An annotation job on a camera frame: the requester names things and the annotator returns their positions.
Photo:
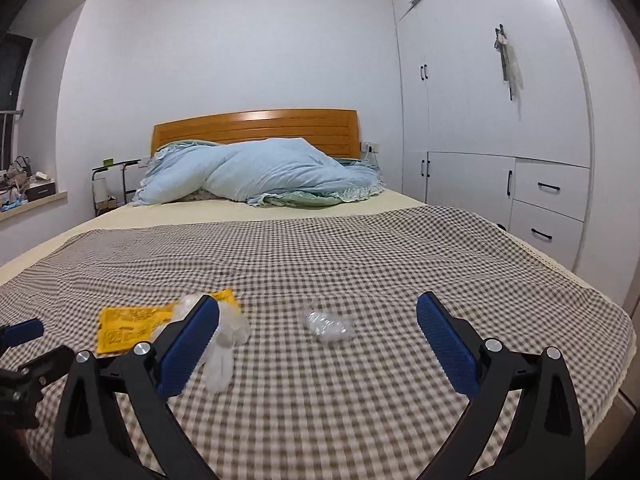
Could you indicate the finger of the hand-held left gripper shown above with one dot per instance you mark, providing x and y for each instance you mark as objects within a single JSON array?
[
  {"x": 50, "y": 365},
  {"x": 22, "y": 332}
]

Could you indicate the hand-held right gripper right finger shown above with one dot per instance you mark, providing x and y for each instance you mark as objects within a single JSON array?
[{"x": 445, "y": 345}]

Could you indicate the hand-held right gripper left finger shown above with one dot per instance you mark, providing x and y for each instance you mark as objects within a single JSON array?
[{"x": 187, "y": 345}]

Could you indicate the translucent disposable plastic glove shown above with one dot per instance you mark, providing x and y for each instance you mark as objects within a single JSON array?
[{"x": 232, "y": 325}]

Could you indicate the yellow snack packet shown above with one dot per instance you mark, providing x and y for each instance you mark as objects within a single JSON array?
[{"x": 125, "y": 327}]

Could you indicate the crumpled clear plastic wrap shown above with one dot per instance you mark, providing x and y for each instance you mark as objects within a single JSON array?
[{"x": 327, "y": 326}]

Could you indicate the pale yellow bed sheet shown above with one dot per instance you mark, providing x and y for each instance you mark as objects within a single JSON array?
[{"x": 150, "y": 215}]

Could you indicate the black box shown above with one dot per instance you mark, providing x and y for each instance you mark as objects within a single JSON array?
[{"x": 42, "y": 191}]

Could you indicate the pile of bags and boxes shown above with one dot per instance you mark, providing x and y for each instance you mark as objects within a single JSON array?
[{"x": 12, "y": 185}]

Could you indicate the brown checked bedspread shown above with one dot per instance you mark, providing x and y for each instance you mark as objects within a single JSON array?
[{"x": 325, "y": 250}]

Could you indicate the light blue quilt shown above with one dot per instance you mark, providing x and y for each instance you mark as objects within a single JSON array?
[{"x": 260, "y": 170}]

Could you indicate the black side table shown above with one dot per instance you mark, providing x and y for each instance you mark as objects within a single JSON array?
[{"x": 122, "y": 165}]

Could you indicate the metal window railing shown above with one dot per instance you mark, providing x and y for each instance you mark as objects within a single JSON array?
[{"x": 10, "y": 135}]

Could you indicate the wooden bed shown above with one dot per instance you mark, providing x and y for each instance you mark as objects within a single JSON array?
[{"x": 255, "y": 130}]

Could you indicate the white wardrobe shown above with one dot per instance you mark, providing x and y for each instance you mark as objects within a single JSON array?
[{"x": 475, "y": 110}]

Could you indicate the pale green hanging cloth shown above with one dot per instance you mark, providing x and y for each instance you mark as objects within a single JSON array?
[{"x": 511, "y": 65}]

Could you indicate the wall socket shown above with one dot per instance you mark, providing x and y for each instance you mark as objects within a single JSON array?
[{"x": 371, "y": 148}]

